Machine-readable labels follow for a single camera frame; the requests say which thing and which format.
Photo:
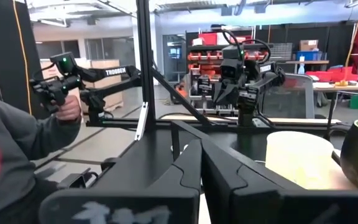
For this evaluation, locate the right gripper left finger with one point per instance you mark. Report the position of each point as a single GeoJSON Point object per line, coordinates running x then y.
{"type": "Point", "coordinates": [185, 174]}

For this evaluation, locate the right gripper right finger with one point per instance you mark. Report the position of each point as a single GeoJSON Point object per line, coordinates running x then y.
{"type": "Point", "coordinates": [222, 186]}

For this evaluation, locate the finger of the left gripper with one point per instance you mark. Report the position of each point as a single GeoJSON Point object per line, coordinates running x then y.
{"type": "Point", "coordinates": [220, 93]}
{"type": "Point", "coordinates": [232, 91]}

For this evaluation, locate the yellow mug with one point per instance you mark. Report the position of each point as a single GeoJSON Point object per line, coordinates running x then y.
{"type": "Point", "coordinates": [300, 155]}

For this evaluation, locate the light wooden board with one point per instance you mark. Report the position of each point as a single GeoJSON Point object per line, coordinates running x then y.
{"type": "Point", "coordinates": [340, 180]}

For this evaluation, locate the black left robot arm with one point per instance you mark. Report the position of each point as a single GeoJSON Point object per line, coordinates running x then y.
{"type": "Point", "coordinates": [272, 79]}

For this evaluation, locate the orange black power tool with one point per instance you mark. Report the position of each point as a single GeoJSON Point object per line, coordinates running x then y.
{"type": "Point", "coordinates": [180, 91]}

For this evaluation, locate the grey office chair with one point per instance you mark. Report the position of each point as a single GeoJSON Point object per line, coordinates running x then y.
{"type": "Point", "coordinates": [294, 96]}

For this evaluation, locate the red bin storage rack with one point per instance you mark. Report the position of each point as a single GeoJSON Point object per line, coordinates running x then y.
{"type": "Point", "coordinates": [208, 39]}

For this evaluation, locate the clear spray bottle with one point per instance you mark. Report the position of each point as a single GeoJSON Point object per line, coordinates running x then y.
{"type": "Point", "coordinates": [301, 67]}

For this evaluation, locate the wooden table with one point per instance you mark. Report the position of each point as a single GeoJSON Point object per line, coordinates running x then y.
{"type": "Point", "coordinates": [309, 62]}
{"type": "Point", "coordinates": [353, 86]}

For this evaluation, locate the blue plastic bin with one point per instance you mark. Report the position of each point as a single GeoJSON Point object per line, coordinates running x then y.
{"type": "Point", "coordinates": [309, 56]}

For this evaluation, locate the small cardboard box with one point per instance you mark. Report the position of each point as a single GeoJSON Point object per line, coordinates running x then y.
{"type": "Point", "coordinates": [309, 45]}

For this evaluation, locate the red plastic bin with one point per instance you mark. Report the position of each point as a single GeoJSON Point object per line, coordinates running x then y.
{"type": "Point", "coordinates": [328, 75]}

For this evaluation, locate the person's hand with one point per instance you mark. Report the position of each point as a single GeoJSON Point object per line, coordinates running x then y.
{"type": "Point", "coordinates": [70, 109]}

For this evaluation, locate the person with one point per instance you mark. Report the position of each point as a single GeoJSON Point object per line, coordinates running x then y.
{"type": "Point", "coordinates": [11, 140]}

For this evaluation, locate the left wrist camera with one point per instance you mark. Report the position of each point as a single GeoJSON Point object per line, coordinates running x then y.
{"type": "Point", "coordinates": [232, 69]}

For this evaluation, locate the silver corner bracket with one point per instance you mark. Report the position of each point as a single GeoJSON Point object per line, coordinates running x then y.
{"type": "Point", "coordinates": [141, 121]}

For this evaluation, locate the black aluminium table frame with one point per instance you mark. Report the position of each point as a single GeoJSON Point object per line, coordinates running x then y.
{"type": "Point", "coordinates": [145, 46]}

